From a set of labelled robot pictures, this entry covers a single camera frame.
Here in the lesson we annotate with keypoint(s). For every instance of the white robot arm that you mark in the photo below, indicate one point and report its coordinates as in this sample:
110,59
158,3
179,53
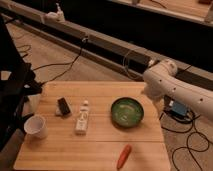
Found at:
160,80

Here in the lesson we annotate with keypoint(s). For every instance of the green ceramic bowl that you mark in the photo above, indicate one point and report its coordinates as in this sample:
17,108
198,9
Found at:
126,112

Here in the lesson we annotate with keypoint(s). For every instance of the white ceramic cup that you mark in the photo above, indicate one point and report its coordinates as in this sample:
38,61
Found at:
36,127

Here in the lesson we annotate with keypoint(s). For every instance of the black and white small box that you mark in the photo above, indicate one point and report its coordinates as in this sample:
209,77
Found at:
62,107

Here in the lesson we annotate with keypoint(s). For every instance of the blue power box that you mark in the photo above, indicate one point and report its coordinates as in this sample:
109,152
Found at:
178,108

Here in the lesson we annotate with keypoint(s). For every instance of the white object on rail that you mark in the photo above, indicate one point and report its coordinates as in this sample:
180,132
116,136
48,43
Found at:
58,15

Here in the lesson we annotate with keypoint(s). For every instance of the black camera stand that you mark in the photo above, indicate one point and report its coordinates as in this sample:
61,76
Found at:
17,81

